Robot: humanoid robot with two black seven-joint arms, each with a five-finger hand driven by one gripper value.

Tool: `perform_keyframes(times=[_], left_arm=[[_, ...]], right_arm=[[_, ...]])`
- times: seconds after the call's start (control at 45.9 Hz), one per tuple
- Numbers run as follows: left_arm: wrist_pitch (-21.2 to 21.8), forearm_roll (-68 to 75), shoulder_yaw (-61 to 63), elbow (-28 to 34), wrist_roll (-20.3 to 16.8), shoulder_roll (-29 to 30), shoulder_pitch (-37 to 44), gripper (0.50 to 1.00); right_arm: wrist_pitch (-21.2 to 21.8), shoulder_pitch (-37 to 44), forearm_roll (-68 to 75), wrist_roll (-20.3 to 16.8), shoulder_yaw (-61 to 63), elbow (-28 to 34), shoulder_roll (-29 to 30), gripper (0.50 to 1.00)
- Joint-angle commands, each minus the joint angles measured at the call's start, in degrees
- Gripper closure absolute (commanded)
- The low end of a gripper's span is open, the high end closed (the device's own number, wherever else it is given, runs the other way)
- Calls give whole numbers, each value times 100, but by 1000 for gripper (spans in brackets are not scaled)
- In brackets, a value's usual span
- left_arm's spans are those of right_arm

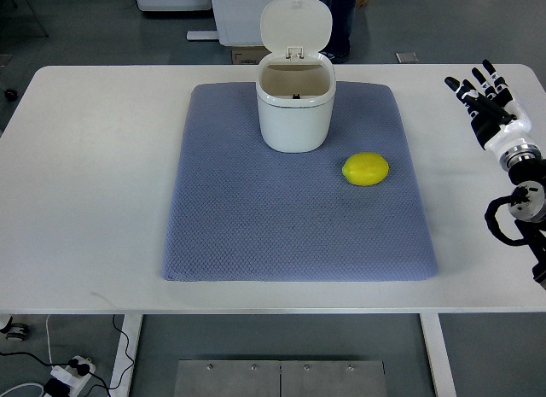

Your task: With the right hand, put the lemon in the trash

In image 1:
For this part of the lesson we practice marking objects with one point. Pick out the black caster wheel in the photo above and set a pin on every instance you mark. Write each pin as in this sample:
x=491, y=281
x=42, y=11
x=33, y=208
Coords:
x=10, y=95

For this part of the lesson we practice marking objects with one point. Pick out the person legs dark trousers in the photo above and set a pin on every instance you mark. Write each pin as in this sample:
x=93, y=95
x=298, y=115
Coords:
x=339, y=45

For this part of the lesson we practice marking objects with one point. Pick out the grey floor socket cover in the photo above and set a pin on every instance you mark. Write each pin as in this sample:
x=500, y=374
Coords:
x=407, y=57

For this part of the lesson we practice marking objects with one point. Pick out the grey caster wheel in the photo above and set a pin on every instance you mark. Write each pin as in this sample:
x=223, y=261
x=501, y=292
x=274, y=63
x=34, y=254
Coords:
x=12, y=330

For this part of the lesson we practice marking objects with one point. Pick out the white trash bin open lid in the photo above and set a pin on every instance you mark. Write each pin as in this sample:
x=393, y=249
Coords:
x=295, y=82

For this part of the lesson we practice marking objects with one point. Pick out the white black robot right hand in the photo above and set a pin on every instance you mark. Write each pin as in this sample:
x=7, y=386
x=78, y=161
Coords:
x=492, y=107

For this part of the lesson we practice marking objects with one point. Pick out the white table leg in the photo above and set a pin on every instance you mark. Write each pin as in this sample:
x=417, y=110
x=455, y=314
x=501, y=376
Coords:
x=129, y=329
x=438, y=359

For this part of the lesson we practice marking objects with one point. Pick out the white left table leg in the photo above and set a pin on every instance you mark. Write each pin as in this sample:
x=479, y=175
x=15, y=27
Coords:
x=129, y=329

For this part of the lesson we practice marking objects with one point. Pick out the yellow lemon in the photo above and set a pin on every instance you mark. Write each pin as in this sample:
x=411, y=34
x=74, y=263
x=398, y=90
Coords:
x=365, y=169

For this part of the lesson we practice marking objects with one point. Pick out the white power strip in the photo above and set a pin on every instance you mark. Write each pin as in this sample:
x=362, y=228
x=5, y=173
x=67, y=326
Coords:
x=75, y=374

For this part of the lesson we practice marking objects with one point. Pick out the cardboard box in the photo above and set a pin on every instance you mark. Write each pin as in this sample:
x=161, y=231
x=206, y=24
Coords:
x=250, y=55

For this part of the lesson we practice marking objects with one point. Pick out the white right table leg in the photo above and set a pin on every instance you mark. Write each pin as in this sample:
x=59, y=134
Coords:
x=438, y=359

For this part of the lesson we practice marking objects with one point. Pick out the blue textured mat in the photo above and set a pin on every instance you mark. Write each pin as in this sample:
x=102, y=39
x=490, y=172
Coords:
x=241, y=211

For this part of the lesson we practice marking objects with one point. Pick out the white cabinet base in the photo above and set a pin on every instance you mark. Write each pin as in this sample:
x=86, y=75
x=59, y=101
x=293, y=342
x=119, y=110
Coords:
x=237, y=23

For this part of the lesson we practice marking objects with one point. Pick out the metal floor plate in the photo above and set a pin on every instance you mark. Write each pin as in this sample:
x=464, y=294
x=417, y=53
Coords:
x=280, y=378

